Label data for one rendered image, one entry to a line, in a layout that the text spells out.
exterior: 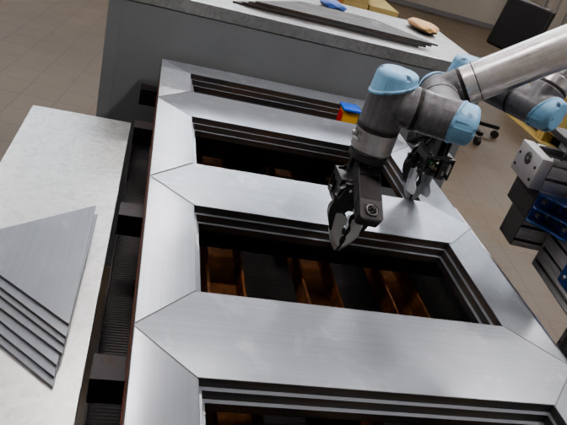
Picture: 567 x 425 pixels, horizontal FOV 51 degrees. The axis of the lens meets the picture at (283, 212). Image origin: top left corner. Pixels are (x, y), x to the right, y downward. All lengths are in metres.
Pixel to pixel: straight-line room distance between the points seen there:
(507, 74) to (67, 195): 0.92
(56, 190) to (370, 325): 0.74
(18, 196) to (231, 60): 0.92
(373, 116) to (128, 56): 1.13
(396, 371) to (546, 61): 0.60
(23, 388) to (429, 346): 0.62
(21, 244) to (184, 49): 1.04
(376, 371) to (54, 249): 0.59
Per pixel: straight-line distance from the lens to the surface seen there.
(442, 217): 1.46
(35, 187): 1.38
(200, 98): 1.71
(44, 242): 1.15
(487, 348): 1.09
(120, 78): 2.03
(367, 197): 1.04
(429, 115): 1.03
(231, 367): 0.85
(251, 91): 1.91
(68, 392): 0.94
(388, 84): 1.02
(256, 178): 1.33
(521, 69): 1.17
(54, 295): 1.03
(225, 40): 1.99
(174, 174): 1.27
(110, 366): 0.94
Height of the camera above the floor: 1.46
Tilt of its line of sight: 29 degrees down
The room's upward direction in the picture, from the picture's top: 17 degrees clockwise
